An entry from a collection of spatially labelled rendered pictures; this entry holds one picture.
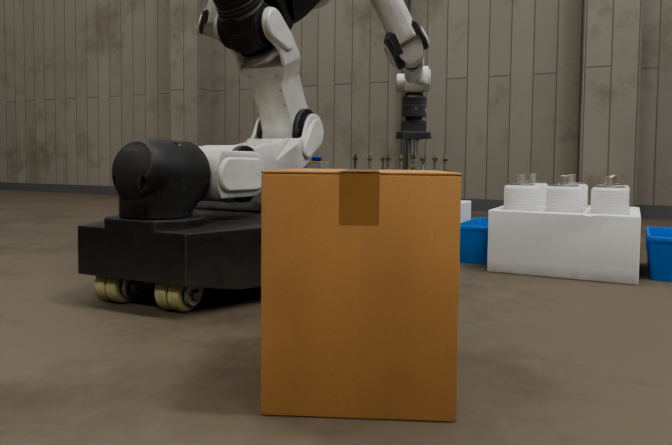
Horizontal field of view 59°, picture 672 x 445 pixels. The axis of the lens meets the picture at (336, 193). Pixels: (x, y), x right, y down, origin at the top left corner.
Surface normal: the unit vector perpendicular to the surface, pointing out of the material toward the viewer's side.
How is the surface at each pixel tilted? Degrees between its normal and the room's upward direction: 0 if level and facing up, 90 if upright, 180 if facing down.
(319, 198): 90
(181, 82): 90
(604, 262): 90
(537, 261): 90
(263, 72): 119
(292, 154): 106
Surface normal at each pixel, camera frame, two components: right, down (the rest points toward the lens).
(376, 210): -0.07, 0.05
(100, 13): -0.43, 0.04
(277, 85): -0.38, 0.52
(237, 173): 0.90, 0.03
